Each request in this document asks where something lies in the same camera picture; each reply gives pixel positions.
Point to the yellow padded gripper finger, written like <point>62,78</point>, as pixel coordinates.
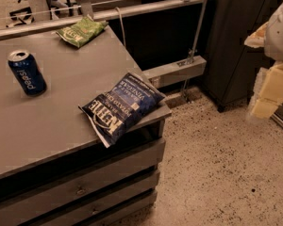
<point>268,92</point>
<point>257,39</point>

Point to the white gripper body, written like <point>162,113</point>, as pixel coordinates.
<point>280,32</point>

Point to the blue kettle chip bag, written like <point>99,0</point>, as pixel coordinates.
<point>114,112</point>

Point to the blue pepsi can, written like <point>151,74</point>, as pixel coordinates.
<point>27,72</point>

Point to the green kettle chip bag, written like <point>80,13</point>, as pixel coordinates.
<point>82,32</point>

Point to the dark grey cabinet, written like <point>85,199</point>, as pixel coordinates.
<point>231,66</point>

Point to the grey drawer cabinet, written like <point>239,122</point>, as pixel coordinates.
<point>47,181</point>

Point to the grey metal railing frame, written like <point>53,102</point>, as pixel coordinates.
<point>161,76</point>

